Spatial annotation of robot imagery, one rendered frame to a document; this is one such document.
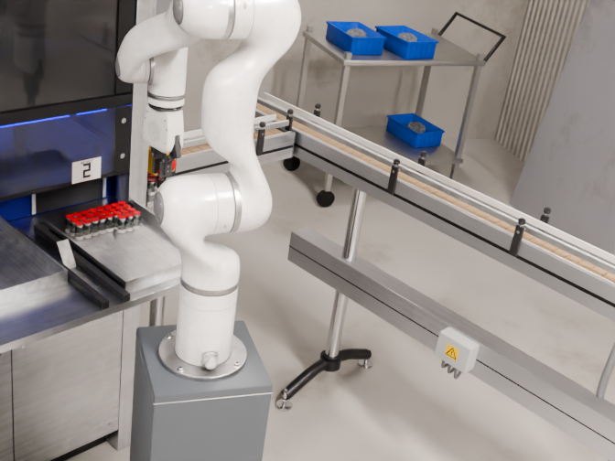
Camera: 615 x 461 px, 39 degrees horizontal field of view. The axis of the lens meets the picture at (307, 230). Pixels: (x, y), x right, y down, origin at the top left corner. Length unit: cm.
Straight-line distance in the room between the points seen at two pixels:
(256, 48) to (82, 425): 155
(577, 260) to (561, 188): 234
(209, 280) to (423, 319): 121
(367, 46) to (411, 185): 188
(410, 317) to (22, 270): 128
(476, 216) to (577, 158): 221
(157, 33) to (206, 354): 67
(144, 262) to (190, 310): 42
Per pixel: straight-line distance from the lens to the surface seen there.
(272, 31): 156
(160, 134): 200
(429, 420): 326
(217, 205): 166
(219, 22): 151
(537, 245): 251
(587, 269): 245
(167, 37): 184
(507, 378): 271
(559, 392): 263
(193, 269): 174
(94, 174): 235
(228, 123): 160
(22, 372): 254
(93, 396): 275
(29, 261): 219
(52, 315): 199
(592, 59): 480
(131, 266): 217
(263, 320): 362
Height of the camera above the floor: 198
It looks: 27 degrees down
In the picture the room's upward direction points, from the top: 9 degrees clockwise
